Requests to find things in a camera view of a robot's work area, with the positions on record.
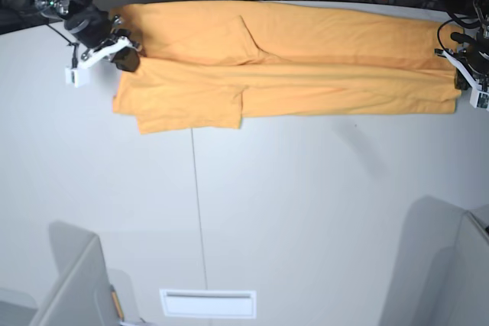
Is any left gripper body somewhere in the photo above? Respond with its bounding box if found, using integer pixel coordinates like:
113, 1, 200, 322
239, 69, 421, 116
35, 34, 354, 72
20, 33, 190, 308
450, 30, 488, 80

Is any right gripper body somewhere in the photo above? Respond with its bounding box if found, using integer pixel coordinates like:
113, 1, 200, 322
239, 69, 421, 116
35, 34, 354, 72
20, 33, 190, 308
63, 7, 132, 51

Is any orange T-shirt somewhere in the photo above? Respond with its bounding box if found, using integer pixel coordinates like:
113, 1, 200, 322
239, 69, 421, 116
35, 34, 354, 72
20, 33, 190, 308
112, 1, 460, 134

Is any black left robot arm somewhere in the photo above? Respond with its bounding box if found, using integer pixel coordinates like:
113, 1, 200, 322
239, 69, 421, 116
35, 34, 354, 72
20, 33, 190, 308
436, 0, 488, 101

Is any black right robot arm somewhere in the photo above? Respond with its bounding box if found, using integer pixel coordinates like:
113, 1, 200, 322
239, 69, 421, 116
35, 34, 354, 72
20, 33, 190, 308
34, 0, 141, 73

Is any grey right partition panel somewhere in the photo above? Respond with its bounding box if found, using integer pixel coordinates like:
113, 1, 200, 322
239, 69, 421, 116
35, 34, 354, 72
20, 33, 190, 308
379, 196, 488, 325

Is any grey partition panel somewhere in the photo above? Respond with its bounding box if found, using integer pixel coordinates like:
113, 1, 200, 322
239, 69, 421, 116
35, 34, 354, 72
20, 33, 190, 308
31, 221, 120, 326
379, 196, 488, 325

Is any orange pencil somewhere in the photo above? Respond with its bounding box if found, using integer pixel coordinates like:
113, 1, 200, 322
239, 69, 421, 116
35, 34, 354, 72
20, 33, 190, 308
111, 290, 125, 321

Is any grey left partition panel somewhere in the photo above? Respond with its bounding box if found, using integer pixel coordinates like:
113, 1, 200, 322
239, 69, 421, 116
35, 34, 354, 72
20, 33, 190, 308
31, 221, 120, 326

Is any white table label plate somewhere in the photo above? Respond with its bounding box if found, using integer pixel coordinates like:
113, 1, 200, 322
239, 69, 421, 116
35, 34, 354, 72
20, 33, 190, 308
160, 289, 257, 319

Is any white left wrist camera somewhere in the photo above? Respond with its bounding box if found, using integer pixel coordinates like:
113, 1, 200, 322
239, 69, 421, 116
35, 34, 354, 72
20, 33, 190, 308
469, 89, 489, 111

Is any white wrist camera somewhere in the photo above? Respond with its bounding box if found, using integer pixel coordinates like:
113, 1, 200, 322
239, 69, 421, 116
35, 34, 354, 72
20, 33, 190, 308
65, 66, 91, 88
469, 89, 489, 111

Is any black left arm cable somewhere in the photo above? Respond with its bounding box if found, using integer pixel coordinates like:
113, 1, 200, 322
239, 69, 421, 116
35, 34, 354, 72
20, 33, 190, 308
435, 16, 474, 52

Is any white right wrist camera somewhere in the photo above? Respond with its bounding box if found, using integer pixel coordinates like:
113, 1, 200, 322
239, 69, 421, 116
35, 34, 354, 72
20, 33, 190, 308
65, 66, 91, 88

